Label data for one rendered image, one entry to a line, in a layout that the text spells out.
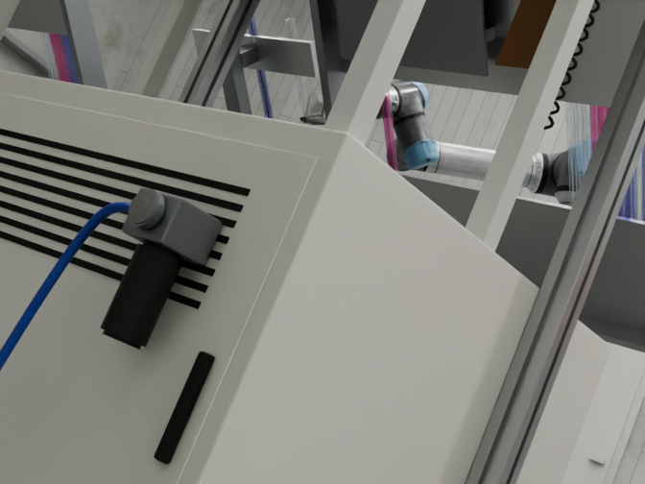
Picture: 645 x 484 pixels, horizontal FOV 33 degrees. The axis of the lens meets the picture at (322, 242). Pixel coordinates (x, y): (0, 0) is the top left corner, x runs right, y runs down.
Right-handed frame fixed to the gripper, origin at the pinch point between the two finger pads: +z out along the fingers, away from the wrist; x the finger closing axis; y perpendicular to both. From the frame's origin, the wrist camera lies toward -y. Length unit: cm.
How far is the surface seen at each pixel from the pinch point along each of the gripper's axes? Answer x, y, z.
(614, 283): 72, -16, 5
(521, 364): 88, -10, 58
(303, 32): -675, -64, -708
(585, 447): -254, -379, -623
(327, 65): 18.9, 14.1, 15.4
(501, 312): 87, -4, 60
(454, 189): 41.6, -5.7, 7.0
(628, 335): 75, -24, 5
